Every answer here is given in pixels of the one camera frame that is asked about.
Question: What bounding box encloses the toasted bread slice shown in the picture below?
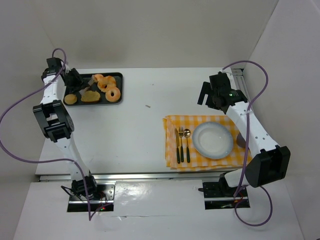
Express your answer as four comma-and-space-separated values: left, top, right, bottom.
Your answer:
81, 90, 101, 103

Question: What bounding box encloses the large twisted donut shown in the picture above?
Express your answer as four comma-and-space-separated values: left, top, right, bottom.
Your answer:
97, 76, 117, 93

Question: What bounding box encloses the yellow checkered cloth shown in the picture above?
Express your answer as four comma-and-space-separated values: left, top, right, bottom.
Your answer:
162, 115, 245, 172

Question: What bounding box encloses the aluminium rail front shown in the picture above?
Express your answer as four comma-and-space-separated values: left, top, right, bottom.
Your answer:
38, 170, 258, 182

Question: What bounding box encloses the gold fork black handle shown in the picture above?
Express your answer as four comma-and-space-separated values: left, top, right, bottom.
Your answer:
178, 126, 184, 163

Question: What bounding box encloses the small round bun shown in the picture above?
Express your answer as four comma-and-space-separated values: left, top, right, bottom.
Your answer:
64, 94, 78, 105

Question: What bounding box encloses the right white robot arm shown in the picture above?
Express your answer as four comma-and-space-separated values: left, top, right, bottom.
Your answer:
197, 72, 291, 188

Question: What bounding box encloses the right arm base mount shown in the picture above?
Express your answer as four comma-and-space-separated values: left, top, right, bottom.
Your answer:
198, 173, 250, 210

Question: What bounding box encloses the gold knife black handle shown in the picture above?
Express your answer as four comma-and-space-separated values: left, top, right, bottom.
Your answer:
174, 129, 181, 164

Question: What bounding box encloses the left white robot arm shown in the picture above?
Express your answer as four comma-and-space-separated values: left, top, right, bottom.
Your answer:
33, 57, 98, 200

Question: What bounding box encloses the gold spoon black handle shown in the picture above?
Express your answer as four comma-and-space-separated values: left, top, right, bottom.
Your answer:
183, 128, 191, 163

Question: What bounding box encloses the ring donut front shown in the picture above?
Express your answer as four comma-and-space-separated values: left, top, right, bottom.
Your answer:
105, 86, 121, 103

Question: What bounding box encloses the white ceramic plate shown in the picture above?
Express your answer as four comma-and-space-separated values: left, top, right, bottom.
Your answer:
191, 121, 234, 160

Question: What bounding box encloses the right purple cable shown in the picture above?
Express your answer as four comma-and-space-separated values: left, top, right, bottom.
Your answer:
233, 60, 274, 228

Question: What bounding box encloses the black baking tray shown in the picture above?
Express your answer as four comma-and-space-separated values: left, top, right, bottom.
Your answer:
63, 72, 123, 106

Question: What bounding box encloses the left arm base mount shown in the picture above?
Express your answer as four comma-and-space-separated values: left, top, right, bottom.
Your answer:
61, 182, 116, 213

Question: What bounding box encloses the small glazed donut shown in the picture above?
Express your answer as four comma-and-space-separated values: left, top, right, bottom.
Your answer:
92, 74, 104, 83

